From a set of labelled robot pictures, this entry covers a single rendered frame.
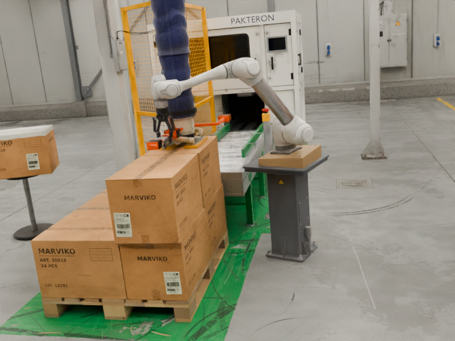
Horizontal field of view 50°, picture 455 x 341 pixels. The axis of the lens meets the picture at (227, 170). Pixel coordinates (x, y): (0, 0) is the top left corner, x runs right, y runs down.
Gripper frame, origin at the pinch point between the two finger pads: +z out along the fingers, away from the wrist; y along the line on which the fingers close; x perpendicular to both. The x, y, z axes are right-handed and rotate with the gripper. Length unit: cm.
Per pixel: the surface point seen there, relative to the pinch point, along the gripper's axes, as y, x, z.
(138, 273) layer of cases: 11, 45, 74
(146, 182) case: -4, 50, 15
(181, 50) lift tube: -7, -34, -55
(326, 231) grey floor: -99, -102, 108
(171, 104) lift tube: 3.7, -31.4, -18.3
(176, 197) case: -19, 45, 26
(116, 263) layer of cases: 25, 45, 68
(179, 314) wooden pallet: -12, 45, 102
